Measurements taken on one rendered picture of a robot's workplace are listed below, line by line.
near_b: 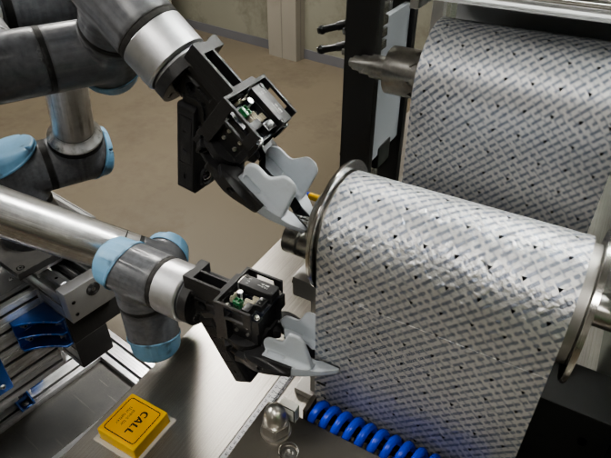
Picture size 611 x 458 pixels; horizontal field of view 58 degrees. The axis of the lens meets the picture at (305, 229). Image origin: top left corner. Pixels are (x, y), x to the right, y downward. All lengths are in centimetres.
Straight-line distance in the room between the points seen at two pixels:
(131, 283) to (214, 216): 209
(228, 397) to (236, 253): 173
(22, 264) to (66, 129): 32
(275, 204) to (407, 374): 23
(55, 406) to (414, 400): 139
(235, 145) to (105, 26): 17
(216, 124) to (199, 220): 227
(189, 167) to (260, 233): 207
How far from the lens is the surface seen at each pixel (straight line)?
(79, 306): 136
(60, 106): 122
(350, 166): 58
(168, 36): 58
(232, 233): 269
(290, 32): 477
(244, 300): 67
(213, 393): 89
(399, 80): 75
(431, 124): 71
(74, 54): 68
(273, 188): 56
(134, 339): 84
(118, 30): 60
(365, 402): 68
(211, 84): 57
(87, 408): 183
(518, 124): 68
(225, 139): 57
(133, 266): 75
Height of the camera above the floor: 160
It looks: 36 degrees down
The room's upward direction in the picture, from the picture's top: straight up
